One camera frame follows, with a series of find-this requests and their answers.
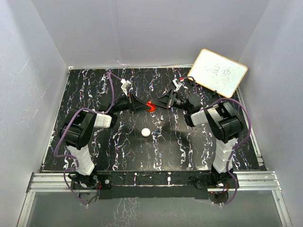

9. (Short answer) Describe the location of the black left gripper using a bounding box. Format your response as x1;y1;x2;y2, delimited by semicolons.
112;92;152;114

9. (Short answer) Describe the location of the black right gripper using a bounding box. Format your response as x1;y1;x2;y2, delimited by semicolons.
151;88;191;112

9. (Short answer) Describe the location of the orange charging case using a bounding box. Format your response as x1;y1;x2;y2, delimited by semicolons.
146;101;156;113

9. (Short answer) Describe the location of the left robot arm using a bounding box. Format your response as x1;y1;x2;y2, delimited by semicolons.
60;92;156;189

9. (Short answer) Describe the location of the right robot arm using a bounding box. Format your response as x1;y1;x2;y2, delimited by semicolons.
150;89;244;188

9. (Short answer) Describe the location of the white round charging case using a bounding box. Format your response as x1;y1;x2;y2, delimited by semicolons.
141;128;151;137

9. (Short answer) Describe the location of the yellow framed whiteboard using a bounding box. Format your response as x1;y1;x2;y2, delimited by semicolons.
188;49;248;98

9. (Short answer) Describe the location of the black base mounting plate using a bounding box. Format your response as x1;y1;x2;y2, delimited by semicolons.
68;171;239;201

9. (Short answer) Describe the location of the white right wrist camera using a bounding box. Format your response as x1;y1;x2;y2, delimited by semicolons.
172;78;184;92

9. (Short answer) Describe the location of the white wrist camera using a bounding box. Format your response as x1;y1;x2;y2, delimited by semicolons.
172;78;184;92
120;79;132;95

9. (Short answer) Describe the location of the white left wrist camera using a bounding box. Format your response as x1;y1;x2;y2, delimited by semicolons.
120;79;132;95

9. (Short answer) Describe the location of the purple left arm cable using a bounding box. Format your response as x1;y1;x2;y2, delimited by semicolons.
53;72;124;209

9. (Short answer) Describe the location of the aluminium frame rail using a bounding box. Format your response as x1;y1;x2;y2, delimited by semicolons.
18;171;292;227

